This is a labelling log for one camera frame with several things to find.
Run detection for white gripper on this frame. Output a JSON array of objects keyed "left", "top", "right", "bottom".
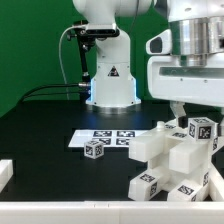
[{"left": 147, "top": 54, "right": 224, "bottom": 128}]

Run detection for white tagged cube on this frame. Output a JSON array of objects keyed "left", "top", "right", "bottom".
[{"left": 188, "top": 117, "right": 216, "bottom": 141}]

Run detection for white chair back frame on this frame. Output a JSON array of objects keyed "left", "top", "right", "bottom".
[{"left": 129, "top": 120, "right": 219, "bottom": 174}]

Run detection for white tagged cube nut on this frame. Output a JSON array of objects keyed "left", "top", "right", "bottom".
[{"left": 84, "top": 140, "right": 104, "bottom": 159}]

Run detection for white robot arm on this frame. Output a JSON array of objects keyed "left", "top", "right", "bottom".
[{"left": 73, "top": 0, "right": 224, "bottom": 117}]

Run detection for white marker sheet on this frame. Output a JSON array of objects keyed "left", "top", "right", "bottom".
[{"left": 69, "top": 129, "right": 145, "bottom": 148}]

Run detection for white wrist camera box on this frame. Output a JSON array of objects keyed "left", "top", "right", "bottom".
[{"left": 146, "top": 29, "right": 172, "bottom": 55}]

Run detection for black cables on table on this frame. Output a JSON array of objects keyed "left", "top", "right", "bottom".
[{"left": 20, "top": 83, "right": 92, "bottom": 103}]

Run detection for black camera on stand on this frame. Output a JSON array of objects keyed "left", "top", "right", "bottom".
[{"left": 85, "top": 23, "right": 119, "bottom": 38}]

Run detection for black camera stand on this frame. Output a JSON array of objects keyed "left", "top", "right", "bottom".
[{"left": 66, "top": 20, "right": 98, "bottom": 101}]

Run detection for grey camera cable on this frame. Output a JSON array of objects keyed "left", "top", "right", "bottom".
[{"left": 58, "top": 25, "right": 81, "bottom": 101}]

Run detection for white front rail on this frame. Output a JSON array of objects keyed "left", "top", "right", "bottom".
[{"left": 0, "top": 202, "right": 224, "bottom": 224}]

